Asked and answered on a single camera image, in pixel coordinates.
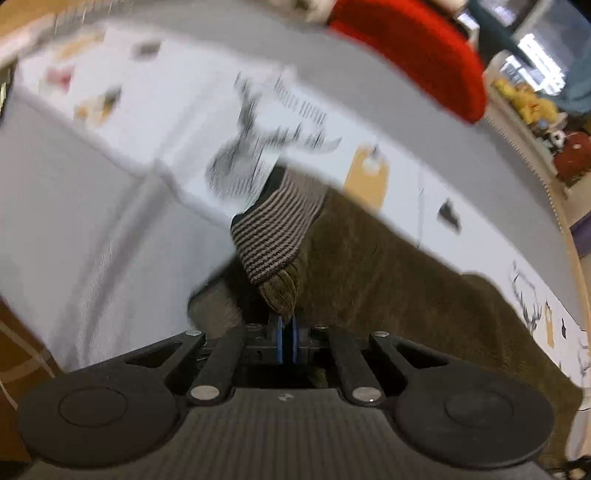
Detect blue hanging garment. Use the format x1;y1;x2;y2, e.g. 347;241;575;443
558;53;591;114

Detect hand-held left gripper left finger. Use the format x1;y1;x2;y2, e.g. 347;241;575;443
124;316;284;407

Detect grey bed sheet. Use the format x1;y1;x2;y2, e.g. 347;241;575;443
0;7;578;374

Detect red cushion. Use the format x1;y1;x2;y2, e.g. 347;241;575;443
553;131;591;184

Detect wooden bed frame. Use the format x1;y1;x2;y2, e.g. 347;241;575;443
538;171;586;326

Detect red quilt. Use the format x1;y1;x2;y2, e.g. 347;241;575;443
327;0;488;123

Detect purple mat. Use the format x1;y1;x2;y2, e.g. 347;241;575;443
570;220;591;256

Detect white printed sheet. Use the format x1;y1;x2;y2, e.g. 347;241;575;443
17;23;591;416

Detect large yellow bear plush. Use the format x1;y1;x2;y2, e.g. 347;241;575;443
516;88;560;126

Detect dark teal garment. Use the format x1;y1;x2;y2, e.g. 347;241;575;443
465;0;519;49

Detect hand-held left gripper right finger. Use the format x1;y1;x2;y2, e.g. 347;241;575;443
292;316;444;407

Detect brown corduroy pants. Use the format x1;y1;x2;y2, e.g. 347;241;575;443
187;166;585;472

